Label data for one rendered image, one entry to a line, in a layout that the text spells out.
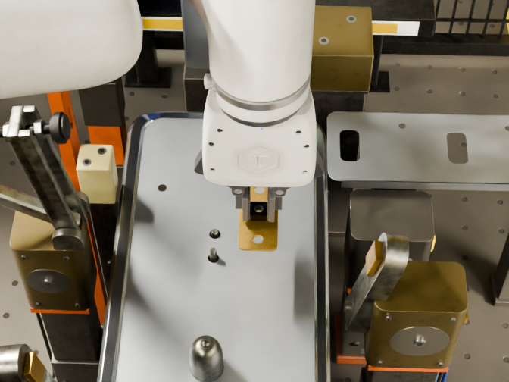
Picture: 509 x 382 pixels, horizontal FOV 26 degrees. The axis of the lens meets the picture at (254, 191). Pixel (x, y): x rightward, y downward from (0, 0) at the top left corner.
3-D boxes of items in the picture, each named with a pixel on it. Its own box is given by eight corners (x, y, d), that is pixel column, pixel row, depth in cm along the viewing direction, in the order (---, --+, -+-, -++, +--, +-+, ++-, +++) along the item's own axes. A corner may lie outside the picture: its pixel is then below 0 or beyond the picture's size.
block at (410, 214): (428, 368, 140) (462, 244, 118) (335, 366, 141) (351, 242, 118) (425, 318, 145) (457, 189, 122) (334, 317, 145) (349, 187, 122)
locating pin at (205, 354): (223, 389, 107) (221, 358, 102) (190, 389, 107) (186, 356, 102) (224, 360, 109) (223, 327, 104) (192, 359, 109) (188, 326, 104)
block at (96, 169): (139, 343, 142) (109, 170, 113) (112, 342, 142) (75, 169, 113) (142, 320, 144) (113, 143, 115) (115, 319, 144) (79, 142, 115)
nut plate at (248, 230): (277, 252, 106) (277, 244, 105) (237, 250, 106) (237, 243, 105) (278, 182, 111) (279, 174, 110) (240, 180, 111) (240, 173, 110)
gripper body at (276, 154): (197, 114, 91) (201, 195, 100) (321, 117, 91) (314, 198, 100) (201, 48, 95) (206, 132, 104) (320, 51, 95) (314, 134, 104)
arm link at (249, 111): (201, 101, 89) (202, 126, 91) (311, 104, 89) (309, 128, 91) (207, 27, 94) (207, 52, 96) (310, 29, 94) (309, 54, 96)
